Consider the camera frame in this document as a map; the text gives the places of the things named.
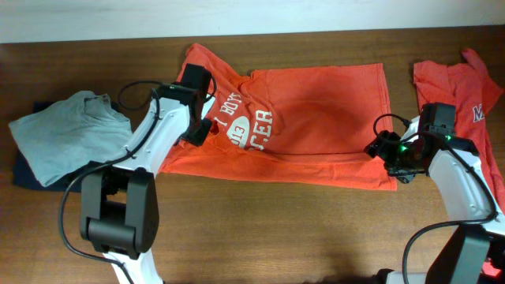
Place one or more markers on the red heathered t-shirt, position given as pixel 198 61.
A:
pixel 469 87

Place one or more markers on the light grey folded t-shirt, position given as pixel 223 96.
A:
pixel 69 134

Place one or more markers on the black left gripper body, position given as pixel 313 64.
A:
pixel 198 132

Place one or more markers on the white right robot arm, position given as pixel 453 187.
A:
pixel 453 164

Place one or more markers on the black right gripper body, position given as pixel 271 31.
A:
pixel 398 158

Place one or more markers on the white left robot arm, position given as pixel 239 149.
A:
pixel 119 207

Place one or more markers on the orange soccer print t-shirt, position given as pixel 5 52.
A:
pixel 306 125

